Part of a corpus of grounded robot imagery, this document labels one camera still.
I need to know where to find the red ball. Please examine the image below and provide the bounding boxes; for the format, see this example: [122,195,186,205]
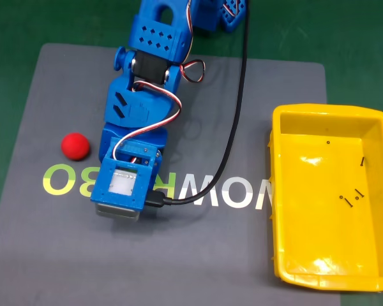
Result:
[61,132,91,161]

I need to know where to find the yellow plastic bin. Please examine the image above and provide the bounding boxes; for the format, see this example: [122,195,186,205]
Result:
[267,103,383,293]

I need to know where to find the grey mat with NOWROBO print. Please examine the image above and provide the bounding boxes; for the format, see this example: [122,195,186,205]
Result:
[0,43,341,306]

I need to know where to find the red white black servo cable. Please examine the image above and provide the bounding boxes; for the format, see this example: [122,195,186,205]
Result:
[179,0,207,84]
[112,80,183,161]

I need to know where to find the black USB cable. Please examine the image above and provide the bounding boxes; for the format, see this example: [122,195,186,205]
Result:
[146,0,252,208]

